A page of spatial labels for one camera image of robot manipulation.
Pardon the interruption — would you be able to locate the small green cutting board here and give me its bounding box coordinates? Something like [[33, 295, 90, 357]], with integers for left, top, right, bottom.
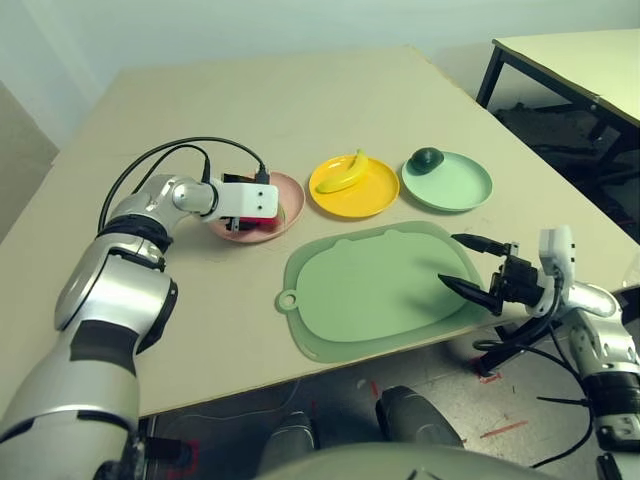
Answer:
[[297, 227, 481, 344]]

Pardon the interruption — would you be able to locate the grey left robot leg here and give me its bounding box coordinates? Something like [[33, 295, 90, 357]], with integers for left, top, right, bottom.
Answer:
[[259, 412, 321, 471]]

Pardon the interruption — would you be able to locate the grey robot leg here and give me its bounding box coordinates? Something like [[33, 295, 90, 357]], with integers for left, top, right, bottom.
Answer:
[[374, 384, 466, 449], [259, 412, 321, 471]]

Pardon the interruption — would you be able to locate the grey right robot leg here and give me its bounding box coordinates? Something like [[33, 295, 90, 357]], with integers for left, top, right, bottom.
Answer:
[[374, 384, 466, 449]]

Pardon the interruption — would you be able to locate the mint green round plate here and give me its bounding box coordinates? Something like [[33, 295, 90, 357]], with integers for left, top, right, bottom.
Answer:
[[400, 149, 494, 215]]

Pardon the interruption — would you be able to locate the dark green toy avocado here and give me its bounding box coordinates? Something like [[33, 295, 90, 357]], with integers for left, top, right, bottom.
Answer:
[[409, 147, 445, 175]]

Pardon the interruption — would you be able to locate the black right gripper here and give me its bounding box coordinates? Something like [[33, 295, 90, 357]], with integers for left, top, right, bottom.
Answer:
[[437, 232, 545, 317]]

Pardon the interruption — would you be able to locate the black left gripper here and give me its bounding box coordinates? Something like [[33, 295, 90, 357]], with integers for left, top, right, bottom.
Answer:
[[222, 172, 258, 235]]

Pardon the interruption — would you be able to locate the toy watermelon slice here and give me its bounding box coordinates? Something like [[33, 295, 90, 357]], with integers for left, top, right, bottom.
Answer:
[[234, 212, 284, 232]]

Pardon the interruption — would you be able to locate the beige side table black frame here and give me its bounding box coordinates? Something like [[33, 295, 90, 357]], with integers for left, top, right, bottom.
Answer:
[[475, 32, 640, 126]]

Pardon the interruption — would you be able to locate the black table leg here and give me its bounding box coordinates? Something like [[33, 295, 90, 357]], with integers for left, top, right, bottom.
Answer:
[[474, 324, 551, 379], [144, 434, 196, 466]]

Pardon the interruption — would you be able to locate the large translucent green cutting board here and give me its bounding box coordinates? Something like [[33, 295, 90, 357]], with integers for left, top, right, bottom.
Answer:
[[274, 219, 494, 362]]

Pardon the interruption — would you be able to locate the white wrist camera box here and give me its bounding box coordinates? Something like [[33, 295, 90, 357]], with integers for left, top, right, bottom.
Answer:
[[199, 182, 280, 221], [537, 224, 576, 281]]

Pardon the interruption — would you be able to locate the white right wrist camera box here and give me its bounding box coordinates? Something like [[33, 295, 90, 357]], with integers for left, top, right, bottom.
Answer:
[[537, 224, 576, 281]]

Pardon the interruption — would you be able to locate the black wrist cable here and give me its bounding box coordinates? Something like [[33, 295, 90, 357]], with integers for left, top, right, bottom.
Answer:
[[105, 144, 212, 206], [472, 279, 601, 471], [98, 137, 272, 231]]

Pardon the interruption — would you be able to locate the pink round plate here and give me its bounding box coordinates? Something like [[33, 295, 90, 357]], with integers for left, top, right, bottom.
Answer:
[[207, 171, 306, 245]]

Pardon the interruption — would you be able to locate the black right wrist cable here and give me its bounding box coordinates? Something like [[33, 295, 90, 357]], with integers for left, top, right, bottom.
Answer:
[[472, 279, 601, 471]]

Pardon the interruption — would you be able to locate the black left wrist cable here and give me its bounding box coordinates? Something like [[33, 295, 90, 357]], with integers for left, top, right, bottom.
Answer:
[[105, 144, 212, 206], [98, 137, 272, 231]]

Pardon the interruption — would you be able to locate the yellow toy banana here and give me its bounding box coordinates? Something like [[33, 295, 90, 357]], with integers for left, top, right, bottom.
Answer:
[[314, 148, 370, 195]]

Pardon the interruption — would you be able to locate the grey robot torso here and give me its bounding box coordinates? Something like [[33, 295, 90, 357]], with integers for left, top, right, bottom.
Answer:
[[254, 442, 531, 480]]

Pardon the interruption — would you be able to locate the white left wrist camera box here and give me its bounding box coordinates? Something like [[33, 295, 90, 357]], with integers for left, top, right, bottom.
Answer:
[[199, 182, 280, 221]]

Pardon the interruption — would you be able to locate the yellow round plate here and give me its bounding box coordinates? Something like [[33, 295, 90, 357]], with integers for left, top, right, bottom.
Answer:
[[308, 155, 401, 219]]

